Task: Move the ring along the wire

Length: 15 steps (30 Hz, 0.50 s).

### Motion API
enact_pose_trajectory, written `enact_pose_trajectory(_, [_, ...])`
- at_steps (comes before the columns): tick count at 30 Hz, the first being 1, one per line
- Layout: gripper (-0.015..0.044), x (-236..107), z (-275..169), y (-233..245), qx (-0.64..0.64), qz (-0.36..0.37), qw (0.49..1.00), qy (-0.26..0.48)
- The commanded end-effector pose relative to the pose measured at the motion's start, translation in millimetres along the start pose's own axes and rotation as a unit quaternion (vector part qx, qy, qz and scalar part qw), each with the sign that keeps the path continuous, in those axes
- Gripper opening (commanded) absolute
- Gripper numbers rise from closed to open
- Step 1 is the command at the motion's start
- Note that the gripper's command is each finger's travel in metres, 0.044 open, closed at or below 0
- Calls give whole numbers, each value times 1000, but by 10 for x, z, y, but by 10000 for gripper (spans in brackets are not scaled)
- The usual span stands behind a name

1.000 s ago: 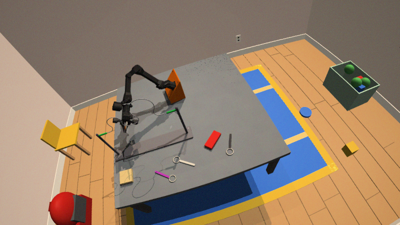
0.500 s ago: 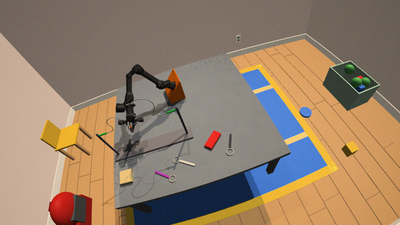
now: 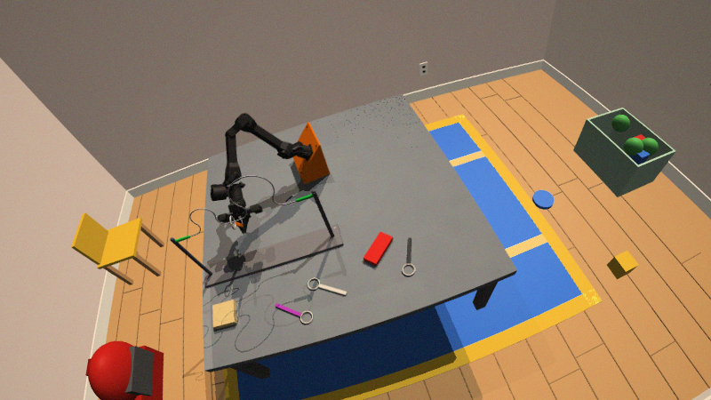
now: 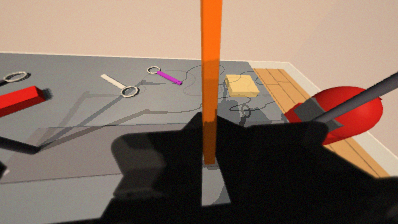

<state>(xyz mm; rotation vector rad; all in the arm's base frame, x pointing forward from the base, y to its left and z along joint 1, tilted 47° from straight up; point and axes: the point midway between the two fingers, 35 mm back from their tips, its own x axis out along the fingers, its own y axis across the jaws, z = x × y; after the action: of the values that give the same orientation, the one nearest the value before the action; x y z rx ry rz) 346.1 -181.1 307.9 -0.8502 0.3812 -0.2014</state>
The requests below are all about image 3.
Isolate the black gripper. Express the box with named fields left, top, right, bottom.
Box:
left=217, top=196, right=263, bottom=235

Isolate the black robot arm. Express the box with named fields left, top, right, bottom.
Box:
left=211, top=113, right=314, bottom=212

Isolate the orange long bar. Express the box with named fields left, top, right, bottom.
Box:
left=229, top=216, right=244, bottom=230

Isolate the red flat block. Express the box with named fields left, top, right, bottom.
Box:
left=363, top=232, right=394, bottom=266

